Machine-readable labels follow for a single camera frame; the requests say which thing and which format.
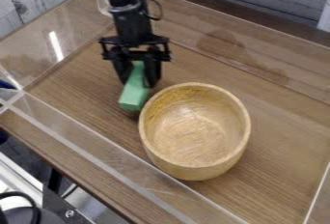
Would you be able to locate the clear acrylic front wall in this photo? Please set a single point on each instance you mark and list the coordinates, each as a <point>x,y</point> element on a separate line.
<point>121,180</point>

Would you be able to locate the green rectangular block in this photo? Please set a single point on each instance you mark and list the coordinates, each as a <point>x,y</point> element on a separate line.
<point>135,92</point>

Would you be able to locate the brown wooden bowl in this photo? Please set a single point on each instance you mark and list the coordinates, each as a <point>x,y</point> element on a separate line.
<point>194,128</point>

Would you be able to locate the black table leg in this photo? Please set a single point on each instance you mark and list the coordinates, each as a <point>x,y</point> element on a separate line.
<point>55,181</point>

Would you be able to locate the blue object at left edge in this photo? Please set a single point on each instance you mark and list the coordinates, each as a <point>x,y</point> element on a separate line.
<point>5,85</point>

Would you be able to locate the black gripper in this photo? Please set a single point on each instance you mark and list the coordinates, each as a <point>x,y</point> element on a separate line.
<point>135,42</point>

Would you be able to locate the black metal base plate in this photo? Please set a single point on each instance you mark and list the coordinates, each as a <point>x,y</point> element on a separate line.
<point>57,212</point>

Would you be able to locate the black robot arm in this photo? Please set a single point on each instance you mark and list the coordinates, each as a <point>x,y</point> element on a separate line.
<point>135,42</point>

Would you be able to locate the clear acrylic corner bracket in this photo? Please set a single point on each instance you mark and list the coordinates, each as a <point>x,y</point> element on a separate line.
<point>103,7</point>

